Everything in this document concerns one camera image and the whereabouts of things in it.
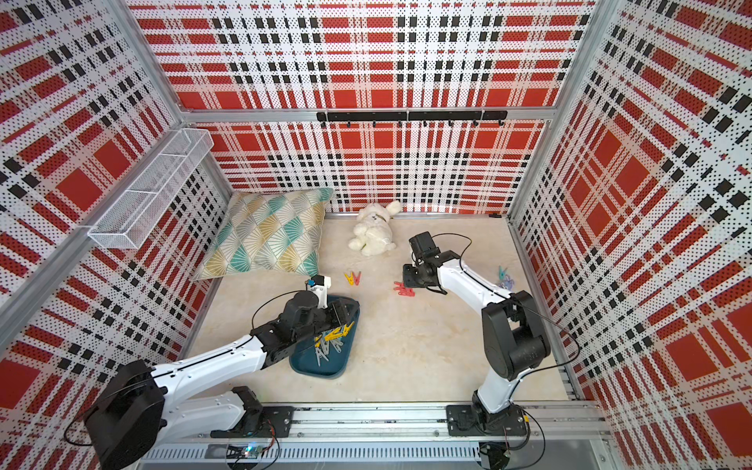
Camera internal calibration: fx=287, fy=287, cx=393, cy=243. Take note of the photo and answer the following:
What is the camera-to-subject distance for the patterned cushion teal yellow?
37.1 inches

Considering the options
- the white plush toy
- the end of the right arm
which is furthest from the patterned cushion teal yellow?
the end of the right arm

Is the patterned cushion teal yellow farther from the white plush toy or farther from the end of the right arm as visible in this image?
the end of the right arm

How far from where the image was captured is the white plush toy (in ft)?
3.39

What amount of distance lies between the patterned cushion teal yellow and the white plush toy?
146mm
